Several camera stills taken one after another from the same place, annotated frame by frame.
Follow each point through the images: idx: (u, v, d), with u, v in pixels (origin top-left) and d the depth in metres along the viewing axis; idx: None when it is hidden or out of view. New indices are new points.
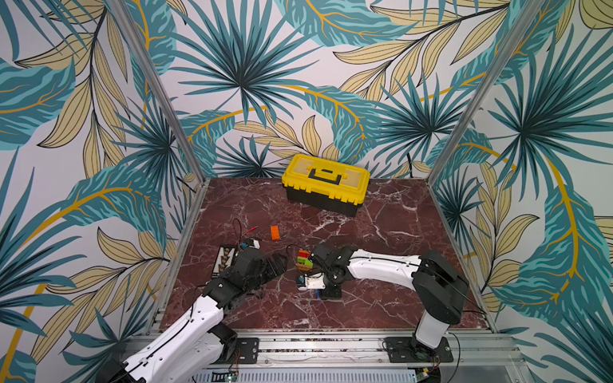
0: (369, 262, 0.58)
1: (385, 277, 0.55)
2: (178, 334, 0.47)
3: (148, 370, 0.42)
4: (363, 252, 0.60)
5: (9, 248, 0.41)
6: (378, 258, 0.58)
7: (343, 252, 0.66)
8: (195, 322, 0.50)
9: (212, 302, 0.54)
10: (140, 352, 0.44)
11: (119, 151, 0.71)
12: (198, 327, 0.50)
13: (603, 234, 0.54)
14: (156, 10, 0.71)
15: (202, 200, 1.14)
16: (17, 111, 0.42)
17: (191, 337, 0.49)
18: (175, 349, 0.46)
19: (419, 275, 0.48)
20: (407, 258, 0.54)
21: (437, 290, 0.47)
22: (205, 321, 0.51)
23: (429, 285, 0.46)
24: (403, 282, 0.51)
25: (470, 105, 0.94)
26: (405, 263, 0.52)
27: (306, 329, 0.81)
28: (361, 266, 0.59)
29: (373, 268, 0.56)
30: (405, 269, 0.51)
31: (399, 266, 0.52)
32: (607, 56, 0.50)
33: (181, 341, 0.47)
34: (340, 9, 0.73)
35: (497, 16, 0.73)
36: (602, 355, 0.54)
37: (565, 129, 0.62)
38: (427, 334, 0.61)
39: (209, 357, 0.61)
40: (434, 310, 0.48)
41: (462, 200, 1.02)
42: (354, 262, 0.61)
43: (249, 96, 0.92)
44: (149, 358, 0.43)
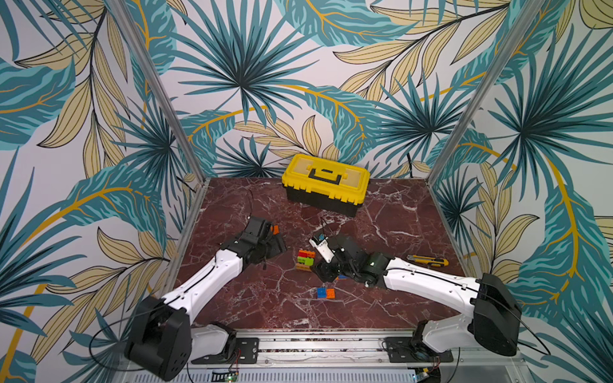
0: (413, 276, 0.52)
1: (431, 295, 0.50)
2: (208, 278, 0.50)
3: (187, 302, 0.44)
4: (404, 264, 0.56)
5: (10, 247, 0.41)
6: (424, 274, 0.52)
7: (375, 258, 0.60)
8: (220, 268, 0.53)
9: (231, 254, 0.57)
10: (174, 291, 0.46)
11: (119, 151, 0.71)
12: (224, 271, 0.53)
13: (603, 234, 0.54)
14: (156, 10, 0.71)
15: (202, 200, 1.14)
16: (17, 111, 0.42)
17: (215, 284, 0.51)
18: (205, 294, 0.48)
19: (481, 305, 0.43)
20: (463, 281, 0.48)
21: (501, 323, 0.42)
22: (228, 267, 0.54)
23: (493, 317, 0.41)
24: (454, 306, 0.47)
25: (470, 105, 0.94)
26: (460, 286, 0.47)
27: (306, 329, 0.81)
28: (402, 280, 0.53)
29: (418, 283, 0.51)
30: (462, 293, 0.46)
31: (452, 289, 0.47)
32: (607, 56, 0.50)
33: (211, 282, 0.49)
34: (340, 9, 0.73)
35: (498, 16, 0.73)
36: (602, 355, 0.54)
37: (564, 129, 0.62)
38: (437, 341, 0.60)
39: (219, 343, 0.62)
40: (487, 341, 0.44)
41: (462, 200, 1.02)
42: (392, 274, 0.55)
43: (249, 96, 0.92)
44: (184, 293, 0.46)
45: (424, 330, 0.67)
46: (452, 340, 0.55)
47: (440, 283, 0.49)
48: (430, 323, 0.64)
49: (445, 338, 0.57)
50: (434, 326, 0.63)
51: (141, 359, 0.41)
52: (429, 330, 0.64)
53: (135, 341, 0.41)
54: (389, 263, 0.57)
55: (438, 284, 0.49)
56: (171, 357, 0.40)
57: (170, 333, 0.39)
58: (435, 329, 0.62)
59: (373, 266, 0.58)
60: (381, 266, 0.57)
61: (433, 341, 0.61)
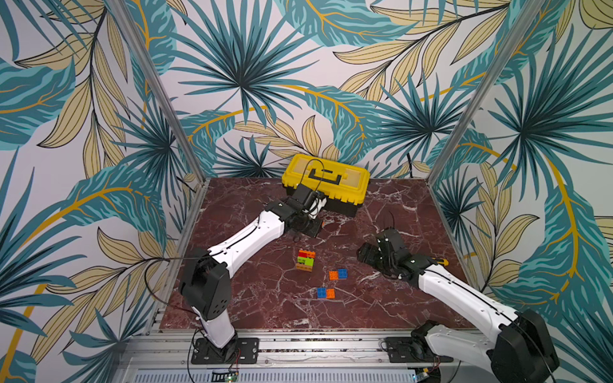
0: (448, 285, 0.53)
1: (460, 309, 0.50)
2: (249, 238, 0.51)
3: (230, 256, 0.47)
4: (445, 272, 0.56)
5: (9, 248, 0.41)
6: (460, 286, 0.52)
7: (418, 258, 0.61)
8: (262, 229, 0.54)
9: (274, 218, 0.57)
10: (219, 246, 0.49)
11: (119, 151, 0.71)
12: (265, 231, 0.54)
13: (603, 234, 0.54)
14: (156, 10, 0.71)
15: (202, 200, 1.14)
16: (18, 111, 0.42)
17: (251, 247, 0.52)
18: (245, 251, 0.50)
19: (508, 330, 0.42)
20: (500, 306, 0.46)
21: (524, 357, 0.40)
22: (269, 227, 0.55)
23: (518, 348, 0.40)
24: (480, 325, 0.46)
25: (470, 105, 0.94)
26: (495, 309, 0.46)
27: (306, 329, 0.81)
28: (437, 285, 0.54)
29: (451, 292, 0.51)
30: (493, 315, 0.45)
31: (484, 308, 0.47)
32: (607, 57, 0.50)
33: (251, 243, 0.51)
34: (340, 9, 0.73)
35: (498, 16, 0.73)
36: (603, 355, 0.54)
37: (565, 129, 0.62)
38: (440, 344, 0.60)
39: (231, 332, 0.65)
40: (503, 366, 0.42)
41: (462, 200, 1.02)
42: (429, 274, 0.56)
43: (249, 96, 0.92)
44: (227, 250, 0.48)
45: (430, 329, 0.67)
46: (458, 351, 0.55)
47: (474, 300, 0.48)
48: (441, 328, 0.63)
49: (452, 347, 0.56)
50: (444, 333, 0.62)
51: (193, 297, 0.47)
52: (437, 332, 0.64)
53: (185, 282, 0.47)
54: (430, 266, 0.58)
55: (472, 299, 0.49)
56: (208, 301, 0.44)
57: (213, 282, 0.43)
58: (447, 334, 0.61)
59: (412, 262, 0.60)
60: (421, 266, 0.59)
61: (437, 345, 0.62)
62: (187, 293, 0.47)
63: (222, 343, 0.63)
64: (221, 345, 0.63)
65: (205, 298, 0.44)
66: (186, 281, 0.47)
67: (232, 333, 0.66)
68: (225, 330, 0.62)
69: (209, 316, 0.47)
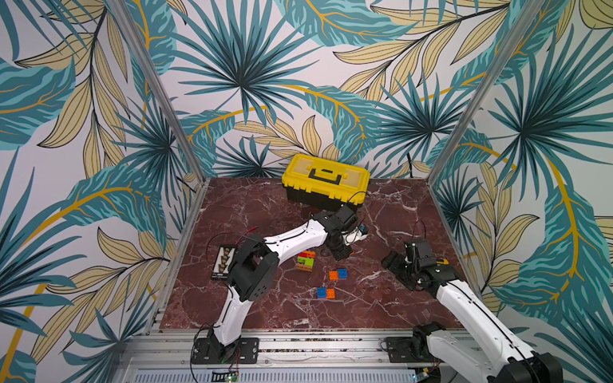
0: (468, 303, 0.51)
1: (472, 330, 0.49)
2: (297, 237, 0.58)
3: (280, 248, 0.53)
4: (468, 290, 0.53)
5: (9, 248, 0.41)
6: (480, 309, 0.50)
7: (444, 270, 0.59)
8: (310, 233, 0.60)
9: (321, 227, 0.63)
10: (272, 236, 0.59)
11: (119, 151, 0.71)
12: (312, 236, 0.60)
13: (603, 234, 0.54)
14: (156, 10, 0.71)
15: (203, 200, 1.14)
16: (18, 111, 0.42)
17: (298, 246, 0.58)
18: (293, 249, 0.57)
19: (516, 365, 0.41)
20: (517, 339, 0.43)
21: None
22: (316, 234, 0.61)
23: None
24: (488, 351, 0.45)
25: (470, 105, 0.94)
26: (510, 341, 0.44)
27: (306, 329, 0.81)
28: (456, 301, 0.53)
29: (468, 312, 0.50)
30: (506, 346, 0.43)
31: (498, 337, 0.45)
32: (607, 57, 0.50)
33: (298, 242, 0.57)
34: (340, 9, 0.73)
35: (498, 16, 0.73)
36: (603, 355, 0.54)
37: (565, 129, 0.62)
38: (441, 349, 0.60)
39: (240, 328, 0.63)
40: None
41: (462, 200, 1.02)
42: (450, 288, 0.55)
43: (249, 96, 0.92)
44: (279, 242, 0.55)
45: (434, 332, 0.66)
46: (457, 361, 0.55)
47: (490, 325, 0.47)
48: (447, 334, 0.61)
49: (453, 357, 0.56)
50: (449, 340, 0.62)
51: (238, 277, 0.53)
52: (441, 337, 0.63)
53: (238, 262, 0.53)
54: (455, 279, 0.57)
55: (488, 325, 0.47)
56: (255, 283, 0.50)
57: (263, 267, 0.50)
58: (449, 342, 0.61)
59: (437, 272, 0.59)
60: (445, 278, 0.57)
61: (437, 349, 0.62)
62: (236, 271, 0.53)
63: (231, 339, 0.64)
64: (227, 343, 0.64)
65: (252, 280, 0.51)
66: (239, 259, 0.53)
67: (239, 333, 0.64)
68: (233, 330, 0.63)
69: (247, 298, 0.51)
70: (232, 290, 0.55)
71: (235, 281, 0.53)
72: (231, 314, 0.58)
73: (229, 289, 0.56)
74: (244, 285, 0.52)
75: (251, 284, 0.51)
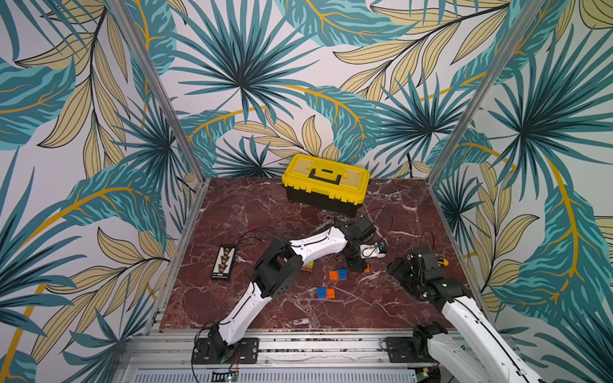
0: (475, 323, 0.50)
1: (477, 351, 0.48)
2: (319, 242, 0.61)
3: (304, 252, 0.57)
4: (475, 308, 0.53)
5: (9, 248, 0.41)
6: (488, 329, 0.49)
7: (452, 286, 0.58)
8: (330, 239, 0.64)
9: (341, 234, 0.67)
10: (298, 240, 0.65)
11: (119, 151, 0.71)
12: (333, 243, 0.64)
13: (603, 234, 0.54)
14: (156, 10, 0.71)
15: (203, 200, 1.14)
16: (17, 111, 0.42)
17: (320, 250, 0.61)
18: (314, 254, 0.60)
19: None
20: (524, 366, 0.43)
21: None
22: (336, 242, 0.65)
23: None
24: (494, 374, 0.45)
25: (470, 105, 0.94)
26: (516, 367, 0.43)
27: (306, 329, 0.81)
28: (463, 319, 0.51)
29: (474, 332, 0.49)
30: (513, 373, 0.43)
31: (505, 362, 0.44)
32: (607, 57, 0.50)
33: (321, 248, 0.61)
34: (340, 9, 0.73)
35: (498, 16, 0.73)
36: (602, 355, 0.54)
37: (565, 129, 0.62)
38: (444, 357, 0.59)
39: (246, 329, 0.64)
40: None
41: (462, 200, 1.02)
42: (456, 306, 0.54)
43: (249, 96, 0.92)
44: (303, 246, 0.59)
45: (437, 337, 0.65)
46: (460, 374, 0.54)
47: (496, 349, 0.46)
48: (450, 340, 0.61)
49: (455, 368, 0.56)
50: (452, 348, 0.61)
51: (262, 274, 0.58)
52: (444, 344, 0.62)
53: (263, 260, 0.58)
54: (463, 296, 0.55)
55: (495, 349, 0.46)
56: (279, 282, 0.54)
57: (289, 269, 0.54)
58: (452, 350, 0.60)
59: (444, 288, 0.57)
60: (452, 294, 0.56)
61: (437, 353, 0.62)
62: (261, 269, 0.58)
63: (235, 338, 0.65)
64: (231, 342, 0.65)
65: (277, 278, 0.55)
66: (265, 258, 0.58)
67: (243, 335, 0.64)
68: (239, 331, 0.64)
69: (269, 295, 0.56)
70: (255, 285, 0.59)
71: (259, 277, 0.58)
72: (246, 310, 0.60)
73: (252, 283, 0.60)
74: (269, 282, 0.56)
75: (275, 282, 0.55)
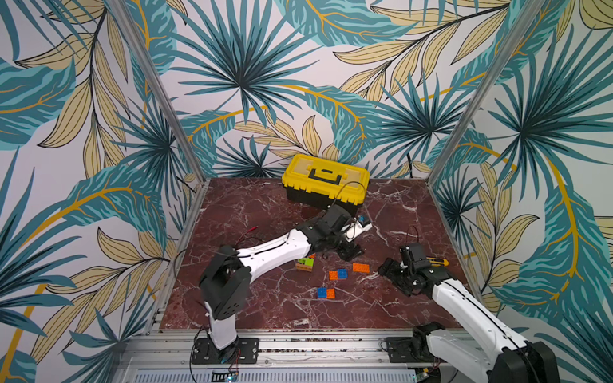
0: (461, 299, 0.53)
1: (468, 327, 0.50)
2: (275, 250, 0.53)
3: (255, 264, 0.48)
4: (461, 288, 0.56)
5: (9, 248, 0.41)
6: (474, 303, 0.52)
7: (438, 270, 0.61)
8: (290, 246, 0.55)
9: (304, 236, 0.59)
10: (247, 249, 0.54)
11: (119, 151, 0.71)
12: (291, 250, 0.55)
13: (603, 234, 0.54)
14: (156, 10, 0.71)
15: (202, 200, 1.14)
16: (17, 111, 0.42)
17: (277, 259, 0.53)
18: (270, 262, 0.52)
19: (510, 353, 0.42)
20: (511, 332, 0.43)
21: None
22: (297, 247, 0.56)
23: (517, 372, 0.39)
24: (485, 346, 0.46)
25: (470, 105, 0.94)
26: (503, 333, 0.45)
27: (306, 329, 0.81)
28: (451, 298, 0.54)
29: (461, 307, 0.51)
30: (500, 337, 0.45)
31: (492, 329, 0.46)
32: (608, 57, 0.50)
33: (277, 257, 0.53)
34: (340, 9, 0.73)
35: (498, 16, 0.73)
36: (602, 355, 0.54)
37: (565, 129, 0.62)
38: (442, 348, 0.60)
39: (234, 333, 0.64)
40: None
41: (462, 199, 1.02)
42: (443, 286, 0.57)
43: (249, 96, 0.92)
44: (254, 255, 0.50)
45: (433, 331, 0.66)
46: (457, 360, 0.55)
47: (484, 319, 0.48)
48: (447, 333, 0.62)
49: (452, 354, 0.56)
50: (448, 338, 0.62)
51: (207, 291, 0.48)
52: (440, 336, 0.64)
53: (207, 275, 0.48)
54: (450, 279, 0.58)
55: (481, 318, 0.48)
56: (224, 300, 0.45)
57: (232, 284, 0.44)
58: (449, 341, 0.61)
59: (432, 274, 0.61)
60: (440, 278, 0.59)
61: (437, 349, 0.62)
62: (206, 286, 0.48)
63: (224, 344, 0.63)
64: (223, 347, 0.63)
65: (222, 297, 0.45)
66: (208, 274, 0.48)
67: (235, 337, 0.66)
68: (227, 333, 0.62)
69: (217, 315, 0.46)
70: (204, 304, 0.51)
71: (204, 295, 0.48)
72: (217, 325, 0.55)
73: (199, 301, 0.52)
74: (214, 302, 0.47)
75: (221, 301, 0.45)
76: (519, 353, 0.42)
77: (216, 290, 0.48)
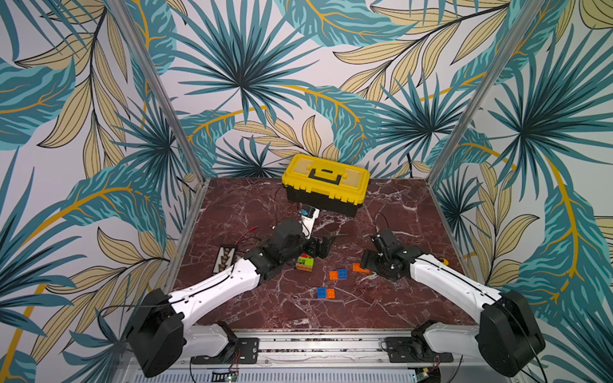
0: (437, 271, 0.55)
1: (449, 294, 0.51)
2: (216, 287, 0.48)
3: (188, 308, 0.43)
4: (435, 260, 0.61)
5: (9, 248, 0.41)
6: (449, 272, 0.54)
7: (411, 250, 0.63)
8: (235, 280, 0.51)
9: (251, 266, 0.55)
10: (181, 291, 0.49)
11: (119, 151, 0.71)
12: (237, 284, 0.51)
13: (603, 234, 0.54)
14: (156, 10, 0.71)
15: (203, 200, 1.14)
16: (17, 111, 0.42)
17: (219, 297, 0.48)
18: (210, 303, 0.47)
19: (492, 309, 0.43)
20: (485, 288, 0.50)
21: (507, 333, 0.42)
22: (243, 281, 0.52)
23: (500, 324, 0.41)
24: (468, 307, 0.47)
25: (470, 105, 0.94)
26: (479, 291, 0.48)
27: (306, 329, 0.81)
28: (428, 272, 0.56)
29: (440, 278, 0.53)
30: (478, 295, 0.47)
31: (469, 290, 0.48)
32: (608, 57, 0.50)
33: (218, 294, 0.48)
34: (340, 9, 0.73)
35: (498, 16, 0.73)
36: (602, 355, 0.54)
37: (565, 129, 0.62)
38: (439, 338, 0.60)
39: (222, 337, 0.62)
40: (488, 351, 0.44)
41: (462, 199, 1.02)
42: (419, 262, 0.59)
43: (249, 96, 0.92)
44: (189, 298, 0.45)
45: (427, 327, 0.67)
46: (453, 343, 0.56)
47: (461, 284, 0.50)
48: (438, 324, 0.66)
49: (447, 339, 0.57)
50: (440, 326, 0.65)
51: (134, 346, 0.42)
52: (433, 328, 0.66)
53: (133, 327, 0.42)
54: (421, 255, 0.61)
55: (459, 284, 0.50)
56: (156, 353, 0.39)
57: (162, 335, 0.39)
58: (442, 328, 0.63)
59: (405, 254, 0.62)
60: (412, 255, 0.61)
61: (434, 341, 0.62)
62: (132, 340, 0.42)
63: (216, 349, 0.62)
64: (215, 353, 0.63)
65: (152, 351, 0.39)
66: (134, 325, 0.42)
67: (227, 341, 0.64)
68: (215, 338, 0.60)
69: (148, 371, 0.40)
70: None
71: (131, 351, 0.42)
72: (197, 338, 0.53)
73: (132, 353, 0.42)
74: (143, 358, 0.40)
75: (150, 356, 0.39)
76: (497, 305, 0.45)
77: (147, 340, 0.42)
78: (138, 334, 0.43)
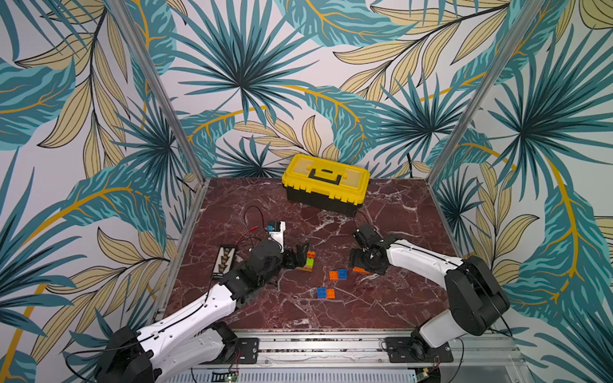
0: (409, 250, 0.60)
1: (420, 269, 0.56)
2: (189, 317, 0.47)
3: (158, 345, 0.42)
4: (405, 242, 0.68)
5: (9, 248, 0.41)
6: (418, 249, 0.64)
7: (387, 237, 0.69)
8: (208, 309, 0.50)
9: (227, 292, 0.54)
10: (151, 326, 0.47)
11: (119, 151, 0.71)
12: (211, 313, 0.50)
13: (603, 234, 0.54)
14: (156, 10, 0.71)
15: (202, 200, 1.14)
16: (17, 111, 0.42)
17: (194, 327, 0.48)
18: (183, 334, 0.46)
19: (456, 274, 0.47)
20: (448, 258, 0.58)
21: (468, 293, 0.45)
22: (218, 309, 0.51)
23: (461, 285, 0.46)
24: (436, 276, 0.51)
25: (470, 105, 0.94)
26: (444, 261, 0.52)
27: (306, 329, 0.81)
28: (401, 252, 0.61)
29: (411, 256, 0.58)
30: (443, 265, 0.51)
31: (436, 262, 0.53)
32: (607, 57, 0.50)
33: (191, 325, 0.47)
34: (340, 9, 0.73)
35: (498, 16, 0.73)
36: (602, 355, 0.54)
37: (565, 129, 0.62)
38: (433, 330, 0.61)
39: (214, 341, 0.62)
40: (460, 316, 0.47)
41: (462, 200, 1.02)
42: (393, 246, 0.64)
43: (249, 96, 0.92)
44: (160, 333, 0.44)
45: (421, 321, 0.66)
46: (444, 328, 0.56)
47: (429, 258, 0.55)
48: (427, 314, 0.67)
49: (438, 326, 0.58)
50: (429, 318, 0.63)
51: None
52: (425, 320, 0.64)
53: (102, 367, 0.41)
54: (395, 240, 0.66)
55: (428, 258, 0.55)
56: None
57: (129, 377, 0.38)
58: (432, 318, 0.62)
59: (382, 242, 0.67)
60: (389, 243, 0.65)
61: (429, 333, 0.63)
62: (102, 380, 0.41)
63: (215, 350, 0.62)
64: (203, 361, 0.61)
65: None
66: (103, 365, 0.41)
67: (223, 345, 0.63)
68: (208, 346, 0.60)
69: None
70: None
71: None
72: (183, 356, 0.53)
73: None
74: None
75: None
76: (462, 270, 0.50)
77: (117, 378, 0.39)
78: (107, 375, 0.42)
